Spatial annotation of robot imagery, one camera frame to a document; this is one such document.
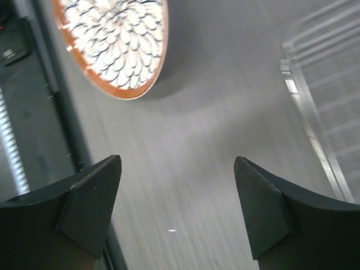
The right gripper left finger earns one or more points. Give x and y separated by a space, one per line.
63 225

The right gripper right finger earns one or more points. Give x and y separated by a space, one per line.
290 227

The brown floral pattern plate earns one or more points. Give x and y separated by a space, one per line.
120 46

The slotted cable duct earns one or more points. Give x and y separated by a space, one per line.
11 151

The metal wire dish rack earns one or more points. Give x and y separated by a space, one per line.
321 71

